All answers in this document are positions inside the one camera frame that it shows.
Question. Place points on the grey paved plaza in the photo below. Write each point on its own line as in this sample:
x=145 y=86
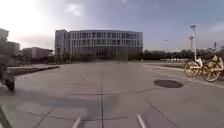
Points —
x=110 y=86

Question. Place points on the wide grey glass-fronted building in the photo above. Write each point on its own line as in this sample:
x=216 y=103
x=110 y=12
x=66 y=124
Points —
x=100 y=43

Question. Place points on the round dark manhole cover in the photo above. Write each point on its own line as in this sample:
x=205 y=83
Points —
x=168 y=83

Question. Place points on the robot's own part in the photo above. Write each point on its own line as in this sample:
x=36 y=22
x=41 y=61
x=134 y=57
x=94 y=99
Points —
x=76 y=122
x=141 y=121

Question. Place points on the row of trees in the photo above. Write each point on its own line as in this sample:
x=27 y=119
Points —
x=176 y=54

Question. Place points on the low pale building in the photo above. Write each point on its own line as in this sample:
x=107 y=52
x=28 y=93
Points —
x=33 y=52

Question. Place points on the yellow bicycle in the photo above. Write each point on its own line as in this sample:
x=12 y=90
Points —
x=193 y=67
x=211 y=70

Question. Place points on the pole with red top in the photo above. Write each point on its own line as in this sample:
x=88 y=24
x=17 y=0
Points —
x=191 y=41

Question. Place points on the dark planted strip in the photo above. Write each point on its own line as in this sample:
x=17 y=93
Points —
x=30 y=70

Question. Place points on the white lamp pole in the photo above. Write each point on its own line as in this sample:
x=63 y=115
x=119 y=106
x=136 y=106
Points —
x=194 y=43

